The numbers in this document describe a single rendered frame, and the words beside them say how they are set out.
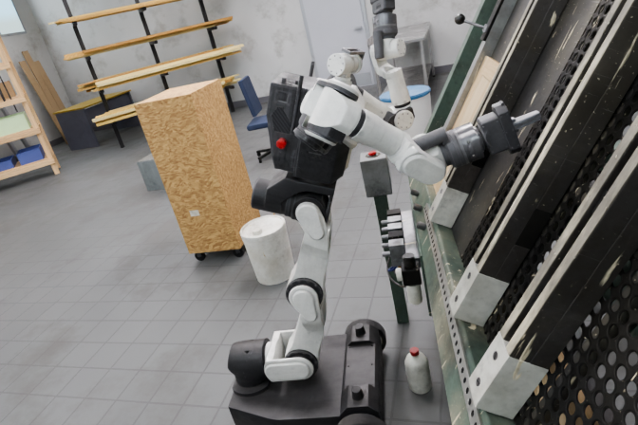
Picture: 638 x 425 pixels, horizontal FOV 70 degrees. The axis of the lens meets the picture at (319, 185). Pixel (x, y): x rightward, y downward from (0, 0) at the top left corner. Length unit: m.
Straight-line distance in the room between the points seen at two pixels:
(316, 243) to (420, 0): 7.08
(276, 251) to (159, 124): 1.15
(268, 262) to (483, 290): 2.06
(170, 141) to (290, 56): 5.94
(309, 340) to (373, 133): 1.13
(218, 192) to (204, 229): 0.34
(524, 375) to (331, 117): 0.59
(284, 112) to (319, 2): 7.25
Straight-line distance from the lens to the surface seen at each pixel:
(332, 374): 2.09
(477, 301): 1.06
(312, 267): 1.71
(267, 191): 1.58
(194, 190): 3.32
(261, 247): 2.90
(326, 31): 8.65
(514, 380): 0.88
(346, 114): 0.97
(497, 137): 1.09
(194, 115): 3.11
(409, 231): 1.78
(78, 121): 9.73
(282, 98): 1.43
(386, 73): 1.76
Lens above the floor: 1.61
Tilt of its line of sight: 22 degrees down
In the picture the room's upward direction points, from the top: 13 degrees counter-clockwise
